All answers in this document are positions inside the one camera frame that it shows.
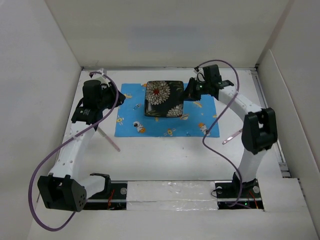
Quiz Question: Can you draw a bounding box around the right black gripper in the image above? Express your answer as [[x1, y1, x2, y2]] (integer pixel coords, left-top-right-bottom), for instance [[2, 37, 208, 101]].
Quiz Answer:
[[178, 77, 211, 102]]

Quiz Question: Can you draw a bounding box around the blue space-print cloth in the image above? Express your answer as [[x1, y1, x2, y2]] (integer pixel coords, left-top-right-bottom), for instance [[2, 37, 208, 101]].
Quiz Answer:
[[114, 83, 217, 137]]

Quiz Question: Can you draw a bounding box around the black floral square plate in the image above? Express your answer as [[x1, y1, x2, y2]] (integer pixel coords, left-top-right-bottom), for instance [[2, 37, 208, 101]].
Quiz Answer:
[[144, 80, 185, 118]]

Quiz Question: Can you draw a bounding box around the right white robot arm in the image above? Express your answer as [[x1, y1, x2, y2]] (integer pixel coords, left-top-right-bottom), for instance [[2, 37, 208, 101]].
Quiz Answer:
[[183, 64, 278, 197]]

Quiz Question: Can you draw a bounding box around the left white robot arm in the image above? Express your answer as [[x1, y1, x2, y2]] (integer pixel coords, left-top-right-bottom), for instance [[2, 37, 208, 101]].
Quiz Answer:
[[37, 79, 125, 212]]

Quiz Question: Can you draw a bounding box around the pink-handled knife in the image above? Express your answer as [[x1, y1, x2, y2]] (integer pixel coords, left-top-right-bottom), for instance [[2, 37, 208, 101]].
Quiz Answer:
[[97, 127, 121, 152]]

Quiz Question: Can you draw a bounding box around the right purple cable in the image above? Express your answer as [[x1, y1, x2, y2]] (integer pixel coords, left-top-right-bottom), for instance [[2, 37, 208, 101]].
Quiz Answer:
[[193, 59, 243, 208]]

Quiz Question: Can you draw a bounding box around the purple cable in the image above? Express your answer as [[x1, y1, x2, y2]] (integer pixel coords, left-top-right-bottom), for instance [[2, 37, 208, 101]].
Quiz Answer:
[[27, 71, 120, 232], [193, 59, 243, 208]]

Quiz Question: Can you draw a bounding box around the pink-handled fork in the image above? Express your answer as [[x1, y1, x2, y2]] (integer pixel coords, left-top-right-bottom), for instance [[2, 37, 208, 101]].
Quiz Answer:
[[222, 129, 243, 145]]

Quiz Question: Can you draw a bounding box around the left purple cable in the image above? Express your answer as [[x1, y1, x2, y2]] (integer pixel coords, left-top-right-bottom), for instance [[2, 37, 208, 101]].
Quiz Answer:
[[27, 71, 120, 232]]

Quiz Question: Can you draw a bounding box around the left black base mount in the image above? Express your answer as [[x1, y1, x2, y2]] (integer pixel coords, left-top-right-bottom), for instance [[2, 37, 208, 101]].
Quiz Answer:
[[83, 181, 128, 211]]

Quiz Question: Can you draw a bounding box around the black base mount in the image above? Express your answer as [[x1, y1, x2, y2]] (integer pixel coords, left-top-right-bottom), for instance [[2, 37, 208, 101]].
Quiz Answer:
[[210, 180, 264, 210], [83, 181, 128, 211]]

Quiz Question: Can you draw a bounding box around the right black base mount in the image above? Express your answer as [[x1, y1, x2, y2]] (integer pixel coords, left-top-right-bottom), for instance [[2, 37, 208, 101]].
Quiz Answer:
[[210, 180, 264, 210]]

